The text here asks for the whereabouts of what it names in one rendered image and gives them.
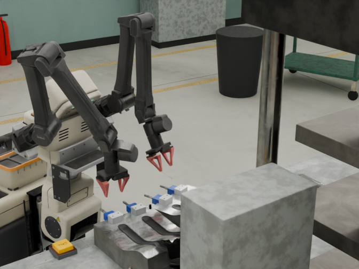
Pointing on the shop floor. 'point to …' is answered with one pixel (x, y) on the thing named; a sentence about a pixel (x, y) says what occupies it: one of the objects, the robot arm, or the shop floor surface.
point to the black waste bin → (239, 60)
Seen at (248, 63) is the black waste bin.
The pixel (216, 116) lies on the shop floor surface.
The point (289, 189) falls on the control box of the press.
